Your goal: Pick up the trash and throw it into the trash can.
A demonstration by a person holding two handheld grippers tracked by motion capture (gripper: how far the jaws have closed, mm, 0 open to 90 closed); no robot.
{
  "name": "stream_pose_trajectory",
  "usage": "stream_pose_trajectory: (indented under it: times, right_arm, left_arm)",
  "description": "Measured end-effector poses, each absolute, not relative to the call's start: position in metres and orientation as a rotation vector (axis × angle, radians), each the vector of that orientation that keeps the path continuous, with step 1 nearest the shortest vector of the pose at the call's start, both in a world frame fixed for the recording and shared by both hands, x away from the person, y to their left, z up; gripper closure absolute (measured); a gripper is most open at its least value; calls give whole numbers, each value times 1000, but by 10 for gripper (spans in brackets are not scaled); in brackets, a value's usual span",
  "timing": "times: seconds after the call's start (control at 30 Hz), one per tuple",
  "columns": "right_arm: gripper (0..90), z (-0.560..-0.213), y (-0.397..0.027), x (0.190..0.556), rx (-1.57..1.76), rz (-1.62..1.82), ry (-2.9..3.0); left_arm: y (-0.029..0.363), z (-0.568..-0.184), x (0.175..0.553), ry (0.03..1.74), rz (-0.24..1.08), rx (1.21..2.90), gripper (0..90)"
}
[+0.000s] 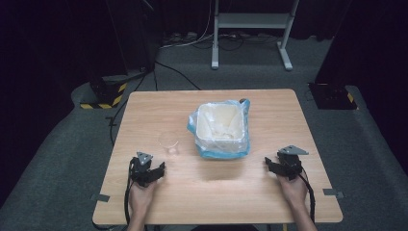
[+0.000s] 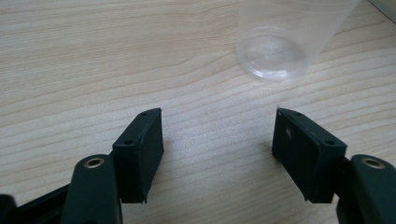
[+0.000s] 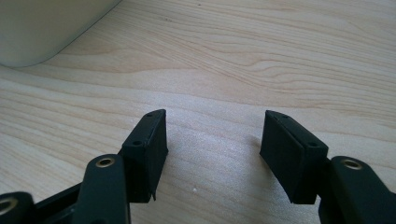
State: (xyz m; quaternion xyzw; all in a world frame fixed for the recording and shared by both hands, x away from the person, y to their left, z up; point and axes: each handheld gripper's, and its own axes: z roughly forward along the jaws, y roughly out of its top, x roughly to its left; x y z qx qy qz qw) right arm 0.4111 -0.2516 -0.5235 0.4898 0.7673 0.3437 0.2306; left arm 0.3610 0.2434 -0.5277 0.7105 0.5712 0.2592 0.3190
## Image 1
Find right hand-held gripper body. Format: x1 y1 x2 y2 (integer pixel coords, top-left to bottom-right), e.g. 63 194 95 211
276 144 310 181

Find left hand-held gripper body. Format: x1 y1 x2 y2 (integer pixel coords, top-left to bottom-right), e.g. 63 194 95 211
129 151 158 188

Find clear plastic cup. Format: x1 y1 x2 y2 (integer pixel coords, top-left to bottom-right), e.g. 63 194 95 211
158 130 181 157

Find white trash bin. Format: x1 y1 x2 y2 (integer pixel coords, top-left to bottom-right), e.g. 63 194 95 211
194 101 247 149

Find person's right hand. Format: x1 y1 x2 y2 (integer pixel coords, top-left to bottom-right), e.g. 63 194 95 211
276 172 310 210

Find person's left hand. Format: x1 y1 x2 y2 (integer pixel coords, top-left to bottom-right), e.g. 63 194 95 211
128 179 159 219

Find wooden table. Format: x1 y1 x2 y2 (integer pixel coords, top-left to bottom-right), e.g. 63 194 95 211
91 89 344 226

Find grey tape piece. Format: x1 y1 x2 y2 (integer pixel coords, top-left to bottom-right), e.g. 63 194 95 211
89 192 111 203
322 188 345 199

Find clear blue plastic bag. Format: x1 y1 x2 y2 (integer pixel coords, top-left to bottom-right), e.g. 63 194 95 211
187 98 252 161

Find black striped stand base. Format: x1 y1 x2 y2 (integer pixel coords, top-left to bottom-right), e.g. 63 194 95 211
79 74 129 111
307 82 359 111

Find black stand column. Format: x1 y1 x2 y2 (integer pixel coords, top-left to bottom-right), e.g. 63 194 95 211
105 0 162 75

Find white metal stand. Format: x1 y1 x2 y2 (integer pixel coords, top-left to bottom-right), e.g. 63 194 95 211
210 0 301 72

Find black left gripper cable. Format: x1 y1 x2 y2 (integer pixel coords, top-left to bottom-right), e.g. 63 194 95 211
123 157 136 227

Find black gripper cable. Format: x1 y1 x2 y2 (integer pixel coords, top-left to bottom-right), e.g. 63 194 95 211
123 157 136 227
299 168 318 223

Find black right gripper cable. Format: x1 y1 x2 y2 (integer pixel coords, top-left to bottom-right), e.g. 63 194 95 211
299 168 318 223

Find black floor cable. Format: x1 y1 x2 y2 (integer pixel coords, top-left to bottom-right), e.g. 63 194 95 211
105 71 149 147
154 60 202 91

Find white floor cable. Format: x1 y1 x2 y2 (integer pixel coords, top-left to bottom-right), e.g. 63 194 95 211
159 0 216 50

